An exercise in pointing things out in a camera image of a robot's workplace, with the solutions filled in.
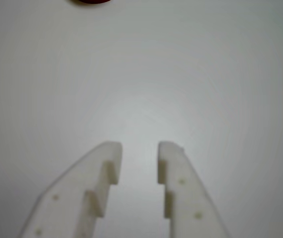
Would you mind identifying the red tape roll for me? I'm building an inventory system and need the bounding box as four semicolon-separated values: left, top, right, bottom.
69;0;112;5

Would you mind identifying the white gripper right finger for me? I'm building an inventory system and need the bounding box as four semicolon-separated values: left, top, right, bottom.
157;141;230;238

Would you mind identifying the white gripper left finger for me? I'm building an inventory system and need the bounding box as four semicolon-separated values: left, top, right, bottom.
17;141;123;238

